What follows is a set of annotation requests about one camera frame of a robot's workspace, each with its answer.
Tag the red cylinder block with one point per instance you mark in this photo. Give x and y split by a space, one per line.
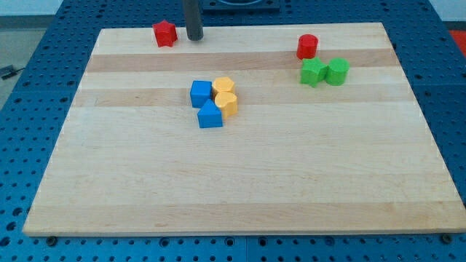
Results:
307 46

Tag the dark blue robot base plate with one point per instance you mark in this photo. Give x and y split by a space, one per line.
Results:
211 6

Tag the yellow hexagon block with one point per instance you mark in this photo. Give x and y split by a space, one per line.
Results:
223 84

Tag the blue cube block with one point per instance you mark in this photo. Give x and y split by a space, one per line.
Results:
200 92

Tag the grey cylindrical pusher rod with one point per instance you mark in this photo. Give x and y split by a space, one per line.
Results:
193 19

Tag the black device on floor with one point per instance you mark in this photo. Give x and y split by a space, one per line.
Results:
9 71

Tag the red star block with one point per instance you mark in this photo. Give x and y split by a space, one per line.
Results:
165 33

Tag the green star block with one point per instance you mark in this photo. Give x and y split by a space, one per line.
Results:
313 71

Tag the green cylinder block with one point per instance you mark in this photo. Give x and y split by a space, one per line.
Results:
338 68

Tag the blue triangle block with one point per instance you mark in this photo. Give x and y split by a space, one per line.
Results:
209 115

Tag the wooden board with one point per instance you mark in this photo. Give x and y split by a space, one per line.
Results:
132 161

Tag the yellow heart block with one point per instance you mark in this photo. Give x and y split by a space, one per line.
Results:
227 103

